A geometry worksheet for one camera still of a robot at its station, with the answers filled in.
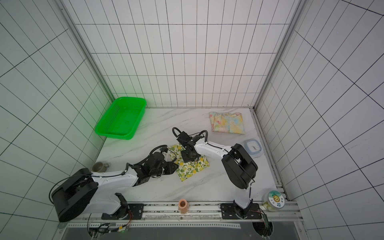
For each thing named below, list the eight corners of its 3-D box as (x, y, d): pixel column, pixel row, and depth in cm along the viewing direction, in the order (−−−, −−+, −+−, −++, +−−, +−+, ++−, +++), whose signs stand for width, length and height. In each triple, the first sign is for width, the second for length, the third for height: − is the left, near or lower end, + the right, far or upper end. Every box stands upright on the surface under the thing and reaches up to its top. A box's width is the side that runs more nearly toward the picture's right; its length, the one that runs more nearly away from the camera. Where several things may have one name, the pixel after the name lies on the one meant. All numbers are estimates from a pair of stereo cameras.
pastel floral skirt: (211, 134, 106) (211, 131, 104) (209, 114, 119) (209, 111, 116) (244, 134, 106) (246, 131, 104) (239, 114, 119) (240, 111, 116)
